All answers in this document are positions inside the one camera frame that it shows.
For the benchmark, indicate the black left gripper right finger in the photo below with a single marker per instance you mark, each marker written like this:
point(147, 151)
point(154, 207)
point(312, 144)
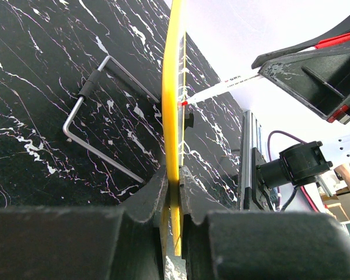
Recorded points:
point(218, 243)

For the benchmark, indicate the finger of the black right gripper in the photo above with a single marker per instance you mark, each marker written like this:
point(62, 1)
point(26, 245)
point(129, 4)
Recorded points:
point(341, 28)
point(319, 79)

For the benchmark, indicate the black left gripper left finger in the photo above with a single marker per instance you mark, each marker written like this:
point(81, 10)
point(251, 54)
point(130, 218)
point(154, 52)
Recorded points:
point(127, 241)

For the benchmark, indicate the white red marker pen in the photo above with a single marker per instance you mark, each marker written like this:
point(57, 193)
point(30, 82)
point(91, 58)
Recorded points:
point(221, 88)

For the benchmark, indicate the white board with orange frame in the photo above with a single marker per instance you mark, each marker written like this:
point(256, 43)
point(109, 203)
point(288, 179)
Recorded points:
point(173, 90)

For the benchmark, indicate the black motor on mount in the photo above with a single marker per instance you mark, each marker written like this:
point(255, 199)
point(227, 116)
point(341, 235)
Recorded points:
point(299, 165)

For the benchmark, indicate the aluminium frame post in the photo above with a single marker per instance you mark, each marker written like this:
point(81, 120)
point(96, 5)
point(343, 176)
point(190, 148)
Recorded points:
point(251, 138)

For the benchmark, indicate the metal wire board stand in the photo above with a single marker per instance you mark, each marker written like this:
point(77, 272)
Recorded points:
point(115, 118)

